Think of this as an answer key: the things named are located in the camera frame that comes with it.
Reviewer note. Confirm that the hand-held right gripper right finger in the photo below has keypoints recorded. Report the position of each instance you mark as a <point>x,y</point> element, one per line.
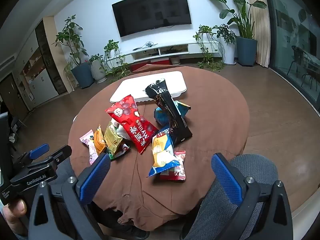
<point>225,177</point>

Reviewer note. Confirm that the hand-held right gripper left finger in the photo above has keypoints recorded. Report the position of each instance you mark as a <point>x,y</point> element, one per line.
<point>96,177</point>

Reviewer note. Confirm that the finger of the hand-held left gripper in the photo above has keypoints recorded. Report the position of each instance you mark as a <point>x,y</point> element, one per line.
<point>58,156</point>
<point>38,151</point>

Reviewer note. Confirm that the pink candy packet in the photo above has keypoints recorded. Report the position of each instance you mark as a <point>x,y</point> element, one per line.
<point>91,150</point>

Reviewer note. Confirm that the orange snack packet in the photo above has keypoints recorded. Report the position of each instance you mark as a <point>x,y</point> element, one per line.
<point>99,140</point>

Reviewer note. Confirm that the green red snack packet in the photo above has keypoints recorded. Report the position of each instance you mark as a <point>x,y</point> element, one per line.
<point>122,150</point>

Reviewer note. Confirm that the gold snack packet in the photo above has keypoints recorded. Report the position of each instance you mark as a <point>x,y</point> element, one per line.
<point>112,138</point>

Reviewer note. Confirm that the small red white packet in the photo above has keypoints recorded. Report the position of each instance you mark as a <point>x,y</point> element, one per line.
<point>180,165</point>

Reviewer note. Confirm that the white red snack pouch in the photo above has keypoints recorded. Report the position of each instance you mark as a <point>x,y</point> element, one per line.
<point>122,132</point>

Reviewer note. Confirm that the red chocolate ball packet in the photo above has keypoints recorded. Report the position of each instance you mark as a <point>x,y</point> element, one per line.
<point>130,127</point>

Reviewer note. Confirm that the blue yellow potato chip packet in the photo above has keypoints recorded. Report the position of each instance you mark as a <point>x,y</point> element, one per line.
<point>162,152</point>

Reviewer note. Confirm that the black snack packet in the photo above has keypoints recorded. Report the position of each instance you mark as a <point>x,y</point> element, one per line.
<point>175,122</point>

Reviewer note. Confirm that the blue chip bag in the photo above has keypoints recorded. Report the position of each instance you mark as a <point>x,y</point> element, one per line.
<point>160,116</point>

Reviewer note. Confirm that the white plastic tray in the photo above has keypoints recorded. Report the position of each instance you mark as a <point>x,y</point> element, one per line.
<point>140,87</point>

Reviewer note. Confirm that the person's left hand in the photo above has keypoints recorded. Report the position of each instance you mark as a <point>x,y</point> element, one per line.
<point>15,210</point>

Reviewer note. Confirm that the grey office chair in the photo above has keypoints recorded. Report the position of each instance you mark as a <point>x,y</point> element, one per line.
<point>255,165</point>

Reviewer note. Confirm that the person's bare foot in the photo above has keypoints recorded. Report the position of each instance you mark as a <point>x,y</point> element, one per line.
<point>123,220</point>

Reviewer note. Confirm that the brown tablecloth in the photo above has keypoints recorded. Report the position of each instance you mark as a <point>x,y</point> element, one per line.
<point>212,120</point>

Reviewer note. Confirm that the dark brown door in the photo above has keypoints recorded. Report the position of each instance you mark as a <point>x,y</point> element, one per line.
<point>12,95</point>

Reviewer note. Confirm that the slender green plant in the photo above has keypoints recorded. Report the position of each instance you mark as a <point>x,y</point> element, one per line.
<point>68,72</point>

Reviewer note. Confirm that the leafy tree in blue pot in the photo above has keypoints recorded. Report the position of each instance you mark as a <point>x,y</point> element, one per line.
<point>82,75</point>

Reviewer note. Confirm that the ceiling air vent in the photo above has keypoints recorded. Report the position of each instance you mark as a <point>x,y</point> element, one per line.
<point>8,61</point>

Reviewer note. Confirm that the plant in white ribbed pot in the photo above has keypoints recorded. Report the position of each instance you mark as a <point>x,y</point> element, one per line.
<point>97,70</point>

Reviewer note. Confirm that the trailing vine plant on stand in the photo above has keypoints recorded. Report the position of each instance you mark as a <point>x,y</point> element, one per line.
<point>111,46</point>
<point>205,30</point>

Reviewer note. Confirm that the small-leaf plant in white pot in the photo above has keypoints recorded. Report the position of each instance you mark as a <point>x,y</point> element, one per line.
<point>228,52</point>

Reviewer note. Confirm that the broad-leaf plant in blue pot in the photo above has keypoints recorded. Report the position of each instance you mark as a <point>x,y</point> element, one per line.
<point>246,50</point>

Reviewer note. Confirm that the white television console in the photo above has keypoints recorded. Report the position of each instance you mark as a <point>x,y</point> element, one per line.
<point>195,48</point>

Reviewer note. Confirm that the black remote control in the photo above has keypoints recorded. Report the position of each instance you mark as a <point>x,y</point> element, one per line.
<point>136,48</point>

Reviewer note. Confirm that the beige curtain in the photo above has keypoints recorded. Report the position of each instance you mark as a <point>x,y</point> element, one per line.
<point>260,42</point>

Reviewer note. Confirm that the outdoor black chair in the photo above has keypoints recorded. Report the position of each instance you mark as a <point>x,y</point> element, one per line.
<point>296,55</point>

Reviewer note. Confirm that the glass sliding door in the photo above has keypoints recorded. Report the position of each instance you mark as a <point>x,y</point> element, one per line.
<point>295,17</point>

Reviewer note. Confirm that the white wooden wall cabinet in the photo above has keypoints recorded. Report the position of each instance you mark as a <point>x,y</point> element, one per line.
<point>42,80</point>

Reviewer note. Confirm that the wall television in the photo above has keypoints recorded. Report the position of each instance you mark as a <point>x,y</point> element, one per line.
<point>150,12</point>

